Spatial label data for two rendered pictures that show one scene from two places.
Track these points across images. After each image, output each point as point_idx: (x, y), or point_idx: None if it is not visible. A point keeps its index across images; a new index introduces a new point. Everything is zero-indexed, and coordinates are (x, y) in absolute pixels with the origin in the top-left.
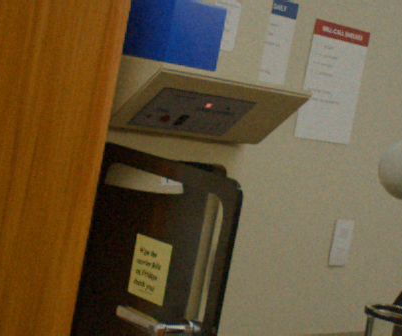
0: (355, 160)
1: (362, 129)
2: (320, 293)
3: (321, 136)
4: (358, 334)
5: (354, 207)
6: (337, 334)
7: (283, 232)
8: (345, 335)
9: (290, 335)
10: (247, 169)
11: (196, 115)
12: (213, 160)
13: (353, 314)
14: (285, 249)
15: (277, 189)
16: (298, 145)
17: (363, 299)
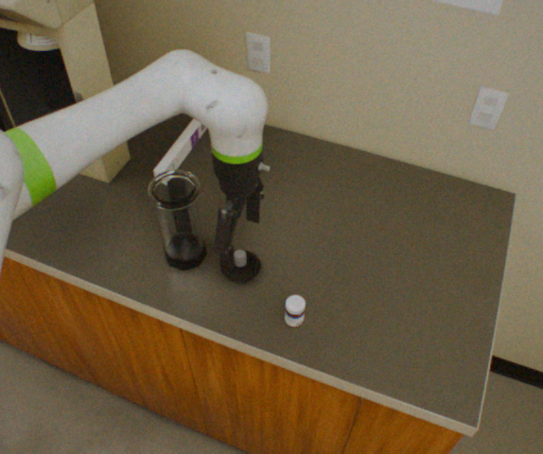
0: (513, 33)
1: (526, 2)
2: (460, 143)
3: (450, 0)
4: (489, 191)
5: (512, 80)
6: (463, 182)
7: (404, 79)
8: (469, 185)
9: (404, 162)
10: (348, 17)
11: None
12: (43, 34)
13: (510, 174)
14: (408, 95)
15: (391, 41)
16: (416, 5)
17: (526, 166)
